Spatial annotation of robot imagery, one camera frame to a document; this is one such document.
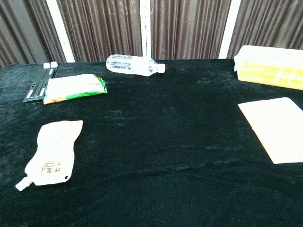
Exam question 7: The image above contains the black velvet tablecloth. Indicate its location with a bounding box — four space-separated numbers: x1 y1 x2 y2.
0 58 303 227

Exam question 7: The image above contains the clear plastic water bottle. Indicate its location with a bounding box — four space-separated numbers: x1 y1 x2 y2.
106 54 166 77

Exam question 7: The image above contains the green white snack bag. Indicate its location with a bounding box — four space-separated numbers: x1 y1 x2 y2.
43 73 108 105

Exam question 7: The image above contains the dark brown curtain panel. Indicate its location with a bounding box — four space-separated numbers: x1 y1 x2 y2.
0 0 67 69
227 0 303 59
55 0 143 63
150 0 232 60

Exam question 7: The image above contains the orange spout pouch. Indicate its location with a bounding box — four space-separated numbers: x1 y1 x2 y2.
15 120 84 191

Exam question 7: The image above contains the black folding laptop stand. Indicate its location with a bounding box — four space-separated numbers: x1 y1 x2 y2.
23 61 59 105

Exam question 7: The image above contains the orange tissue pack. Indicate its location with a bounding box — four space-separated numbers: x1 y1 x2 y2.
233 45 303 91

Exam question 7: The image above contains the white screen frame post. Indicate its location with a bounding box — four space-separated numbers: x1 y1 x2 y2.
46 0 76 63
218 0 241 59
140 0 152 59

